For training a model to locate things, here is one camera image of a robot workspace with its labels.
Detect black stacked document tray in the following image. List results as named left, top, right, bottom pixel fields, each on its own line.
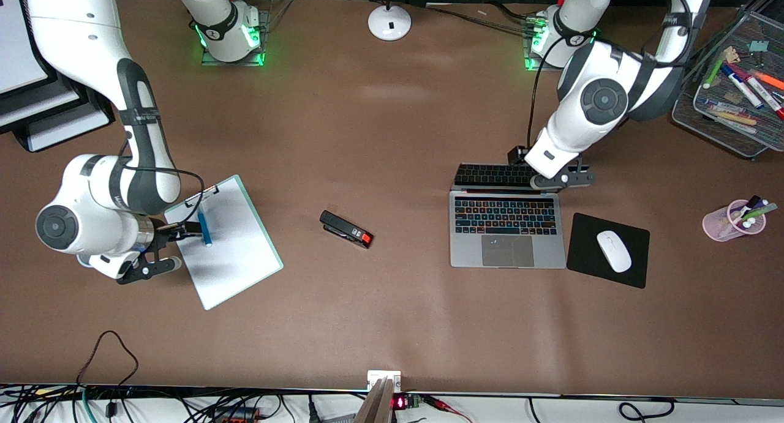
left=0, top=0, right=116, bottom=153

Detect grey mounting post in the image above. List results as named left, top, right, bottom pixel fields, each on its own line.
left=354, top=377, right=394, bottom=423

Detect red and black wires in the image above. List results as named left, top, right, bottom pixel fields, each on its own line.
left=423, top=395, right=473, bottom=423

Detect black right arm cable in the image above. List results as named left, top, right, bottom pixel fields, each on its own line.
left=126, top=138, right=206, bottom=229

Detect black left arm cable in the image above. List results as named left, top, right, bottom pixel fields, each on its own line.
left=527, top=34, right=561, bottom=149

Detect white marker with blue cap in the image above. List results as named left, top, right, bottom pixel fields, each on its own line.
left=720, top=64, right=765, bottom=110

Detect black purple marker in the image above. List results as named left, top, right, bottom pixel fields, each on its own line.
left=733, top=195, right=762, bottom=219

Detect white marker with red cap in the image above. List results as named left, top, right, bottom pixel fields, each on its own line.
left=732, top=65, right=784, bottom=121

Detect red terminal block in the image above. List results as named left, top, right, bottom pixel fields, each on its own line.
left=211, top=406, right=263, bottom=423

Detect green marker in tray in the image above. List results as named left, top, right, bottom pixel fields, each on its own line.
left=703, top=54, right=728, bottom=90

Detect black wire mesh tray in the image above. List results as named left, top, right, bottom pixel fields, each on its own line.
left=672, top=6, right=784, bottom=160

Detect pink pen cup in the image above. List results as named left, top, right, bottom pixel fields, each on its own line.
left=703, top=200, right=766, bottom=242

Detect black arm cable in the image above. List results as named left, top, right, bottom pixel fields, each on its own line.
left=527, top=34, right=561, bottom=149
left=126, top=138, right=206, bottom=229

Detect silver laptop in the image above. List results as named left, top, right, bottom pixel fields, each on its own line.
left=449, top=163, right=567, bottom=269

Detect orange highlighter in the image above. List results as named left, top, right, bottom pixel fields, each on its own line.
left=748, top=69, right=784, bottom=92

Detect white clipboard paper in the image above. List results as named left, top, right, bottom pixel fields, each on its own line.
left=164, top=181, right=277, bottom=309

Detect green marker in cup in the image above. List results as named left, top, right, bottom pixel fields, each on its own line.
left=738, top=203, right=778, bottom=223

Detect black mouse pad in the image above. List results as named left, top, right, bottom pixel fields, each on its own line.
left=567, top=212, right=650, bottom=289

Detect black coiled cable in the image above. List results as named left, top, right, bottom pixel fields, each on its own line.
left=617, top=399, right=676, bottom=422

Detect black braided cable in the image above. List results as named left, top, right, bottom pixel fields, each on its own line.
left=489, top=2, right=537, bottom=24
left=423, top=4, right=540, bottom=38

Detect white computer mouse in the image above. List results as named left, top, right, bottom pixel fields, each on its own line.
left=597, top=230, right=632, bottom=273

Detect white round-base stand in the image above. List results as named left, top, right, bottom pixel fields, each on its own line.
left=367, top=0, right=412, bottom=42

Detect black stapler with red tip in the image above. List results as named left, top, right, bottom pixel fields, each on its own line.
left=319, top=210, right=374, bottom=250

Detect dark looped cable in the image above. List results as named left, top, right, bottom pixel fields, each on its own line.
left=76, top=330, right=139, bottom=388

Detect yellow pen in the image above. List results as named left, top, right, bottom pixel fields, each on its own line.
left=712, top=110, right=759, bottom=128

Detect white bracket plate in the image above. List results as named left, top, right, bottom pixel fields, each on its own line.
left=367, top=370, right=402, bottom=393

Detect pale green clipboard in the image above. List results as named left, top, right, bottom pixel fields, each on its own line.
left=164, top=174, right=284, bottom=311

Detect white paper sheet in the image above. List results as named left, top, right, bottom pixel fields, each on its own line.
left=28, top=105, right=112, bottom=152
left=0, top=80, right=80, bottom=130
left=0, top=0, right=51, bottom=95

